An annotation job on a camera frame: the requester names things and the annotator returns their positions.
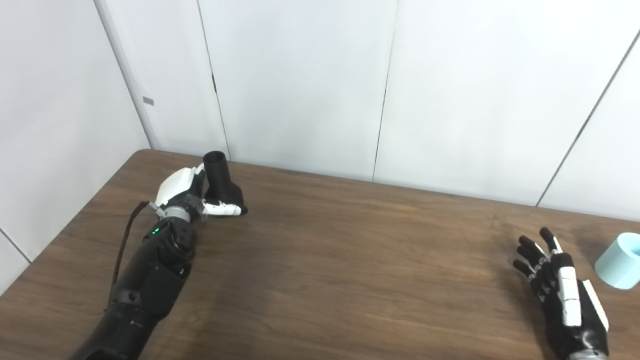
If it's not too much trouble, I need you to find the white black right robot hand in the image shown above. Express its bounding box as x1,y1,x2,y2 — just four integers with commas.
513,227,611,358

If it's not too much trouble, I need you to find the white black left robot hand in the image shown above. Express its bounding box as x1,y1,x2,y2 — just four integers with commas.
152,164,249,221

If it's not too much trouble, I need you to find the black plastic nozzle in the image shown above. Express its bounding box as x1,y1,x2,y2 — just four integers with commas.
203,150,246,211

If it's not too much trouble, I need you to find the light-blue hose piece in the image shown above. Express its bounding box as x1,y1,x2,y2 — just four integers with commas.
594,232,640,290

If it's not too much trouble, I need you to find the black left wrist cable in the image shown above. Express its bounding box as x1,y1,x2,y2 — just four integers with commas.
112,201,158,291

